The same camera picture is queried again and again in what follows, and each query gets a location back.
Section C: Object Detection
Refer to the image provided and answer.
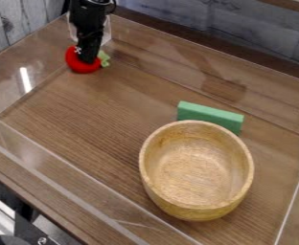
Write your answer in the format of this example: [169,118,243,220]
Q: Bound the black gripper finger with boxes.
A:
[75,34,90,63]
[88,30,104,63]

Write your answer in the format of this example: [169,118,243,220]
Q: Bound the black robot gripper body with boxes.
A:
[68,0,116,39]

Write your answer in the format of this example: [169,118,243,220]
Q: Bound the red plush strawberry fruit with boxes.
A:
[66,46,110,74]

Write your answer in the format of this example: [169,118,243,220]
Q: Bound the green foam block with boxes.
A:
[177,101,245,135]

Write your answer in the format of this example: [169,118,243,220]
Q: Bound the wooden oval bowl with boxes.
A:
[139,121,254,221]

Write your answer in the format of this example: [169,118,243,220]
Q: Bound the clear acrylic tray enclosure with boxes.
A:
[0,13,299,245]

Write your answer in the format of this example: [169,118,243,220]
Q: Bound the black equipment with cable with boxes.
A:
[0,212,60,245]

